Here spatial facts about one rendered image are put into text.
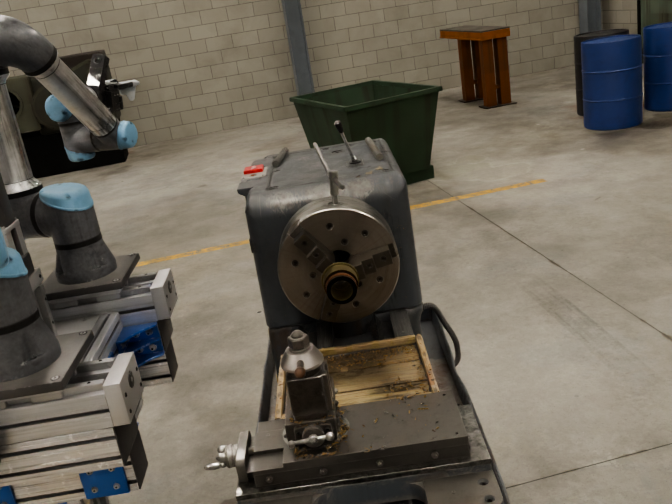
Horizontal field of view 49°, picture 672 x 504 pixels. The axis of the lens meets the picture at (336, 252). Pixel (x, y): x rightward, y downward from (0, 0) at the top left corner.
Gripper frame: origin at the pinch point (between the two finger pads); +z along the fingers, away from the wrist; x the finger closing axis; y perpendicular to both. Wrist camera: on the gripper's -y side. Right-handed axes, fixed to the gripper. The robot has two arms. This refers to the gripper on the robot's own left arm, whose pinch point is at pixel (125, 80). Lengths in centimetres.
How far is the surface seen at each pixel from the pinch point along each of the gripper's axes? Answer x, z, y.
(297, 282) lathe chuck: 70, -40, 43
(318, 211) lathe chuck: 75, -37, 25
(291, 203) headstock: 63, -25, 27
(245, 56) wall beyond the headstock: -351, 858, 103
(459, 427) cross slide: 119, -89, 45
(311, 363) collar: 94, -95, 32
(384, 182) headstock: 87, -15, 23
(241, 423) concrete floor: 5, 49, 159
